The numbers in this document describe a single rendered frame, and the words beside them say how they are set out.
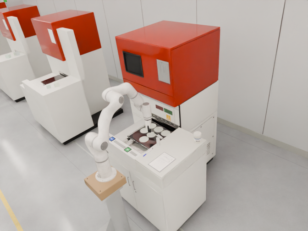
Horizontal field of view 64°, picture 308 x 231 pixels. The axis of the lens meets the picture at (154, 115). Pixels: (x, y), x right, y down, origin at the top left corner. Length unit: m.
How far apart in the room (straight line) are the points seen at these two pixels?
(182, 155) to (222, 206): 1.07
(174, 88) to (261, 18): 1.55
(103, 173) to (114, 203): 0.39
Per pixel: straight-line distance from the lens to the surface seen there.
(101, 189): 2.20
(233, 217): 3.06
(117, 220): 2.69
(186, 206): 2.72
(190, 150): 2.31
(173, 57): 2.22
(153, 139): 2.56
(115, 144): 2.50
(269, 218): 3.13
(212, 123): 3.15
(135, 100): 2.20
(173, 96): 2.36
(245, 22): 3.50
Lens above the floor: 2.49
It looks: 33 degrees down
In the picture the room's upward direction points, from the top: 7 degrees counter-clockwise
